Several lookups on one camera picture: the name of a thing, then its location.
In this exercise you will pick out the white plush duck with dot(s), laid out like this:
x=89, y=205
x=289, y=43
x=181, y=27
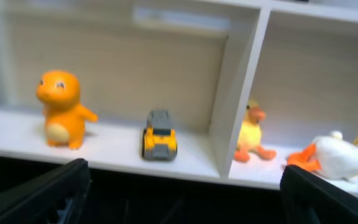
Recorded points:
x=337, y=158

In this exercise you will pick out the grey and yellow toy truck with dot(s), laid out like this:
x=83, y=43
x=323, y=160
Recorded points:
x=159, y=140

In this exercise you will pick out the orange toy figure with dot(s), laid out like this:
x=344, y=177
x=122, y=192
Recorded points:
x=64, y=118

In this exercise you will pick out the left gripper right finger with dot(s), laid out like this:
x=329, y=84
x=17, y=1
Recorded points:
x=315, y=202

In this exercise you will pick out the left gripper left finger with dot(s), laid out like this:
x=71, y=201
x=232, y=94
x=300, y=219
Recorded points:
x=42, y=199

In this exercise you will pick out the yellow plush duck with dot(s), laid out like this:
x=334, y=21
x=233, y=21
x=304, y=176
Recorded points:
x=250, y=133

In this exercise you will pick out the white shelf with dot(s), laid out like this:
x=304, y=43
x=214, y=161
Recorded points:
x=120, y=77

